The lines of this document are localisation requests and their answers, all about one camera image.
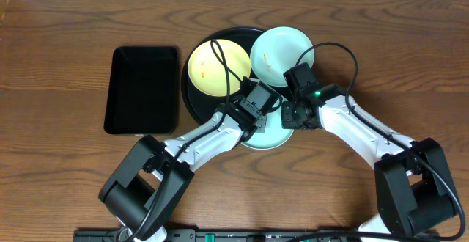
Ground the light blue plate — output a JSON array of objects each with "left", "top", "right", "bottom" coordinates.
[
  {"left": 243, "top": 109, "right": 294, "bottom": 150},
  {"left": 250, "top": 26, "right": 313, "bottom": 87}
]

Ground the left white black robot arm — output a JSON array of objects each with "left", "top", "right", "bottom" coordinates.
[{"left": 98, "top": 99, "right": 280, "bottom": 241}]

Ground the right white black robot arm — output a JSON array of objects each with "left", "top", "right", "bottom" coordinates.
[{"left": 281, "top": 84, "right": 466, "bottom": 241}]

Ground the black rectangular tray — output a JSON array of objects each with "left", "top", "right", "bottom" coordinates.
[{"left": 103, "top": 46, "right": 179, "bottom": 135}]

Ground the yellow plate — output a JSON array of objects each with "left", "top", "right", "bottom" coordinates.
[{"left": 188, "top": 39, "right": 251, "bottom": 97}]

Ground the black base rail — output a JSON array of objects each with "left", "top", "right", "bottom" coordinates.
[{"left": 72, "top": 227, "right": 440, "bottom": 242}]

